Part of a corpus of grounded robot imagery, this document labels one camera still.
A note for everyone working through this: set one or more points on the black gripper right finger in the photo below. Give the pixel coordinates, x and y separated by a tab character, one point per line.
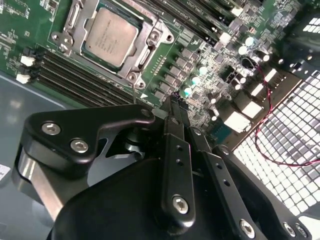
215	170

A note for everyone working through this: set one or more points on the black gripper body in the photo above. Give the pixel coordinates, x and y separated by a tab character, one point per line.
112	212

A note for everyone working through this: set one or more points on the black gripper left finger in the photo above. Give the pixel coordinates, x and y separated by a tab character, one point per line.
75	125

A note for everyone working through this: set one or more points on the silver square CPU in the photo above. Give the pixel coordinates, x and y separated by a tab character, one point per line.
110	37

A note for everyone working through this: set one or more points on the metal socket cover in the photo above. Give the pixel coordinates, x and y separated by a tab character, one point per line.
150	46

